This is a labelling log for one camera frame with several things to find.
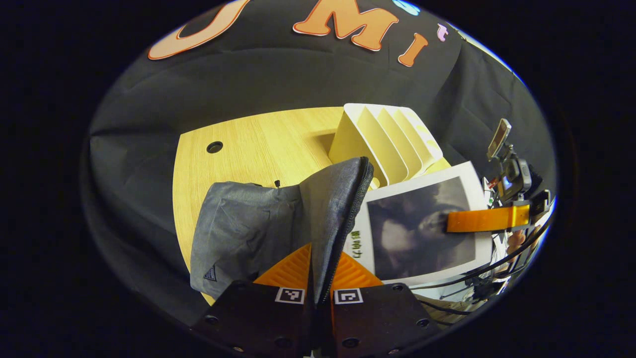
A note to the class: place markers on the white bookshelf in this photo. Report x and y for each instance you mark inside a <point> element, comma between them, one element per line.
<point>367,144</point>

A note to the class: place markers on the grey schoolbag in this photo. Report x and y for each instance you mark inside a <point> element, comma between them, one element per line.
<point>248,228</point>

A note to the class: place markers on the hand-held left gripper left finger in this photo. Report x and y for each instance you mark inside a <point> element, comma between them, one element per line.
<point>258,318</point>

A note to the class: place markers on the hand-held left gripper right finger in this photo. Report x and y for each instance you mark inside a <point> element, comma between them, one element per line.
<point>377,318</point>

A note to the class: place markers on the photo cover book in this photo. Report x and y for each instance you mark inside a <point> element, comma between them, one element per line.
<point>412,238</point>

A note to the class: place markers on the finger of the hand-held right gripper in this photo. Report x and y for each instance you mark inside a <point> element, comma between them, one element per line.
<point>487,219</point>

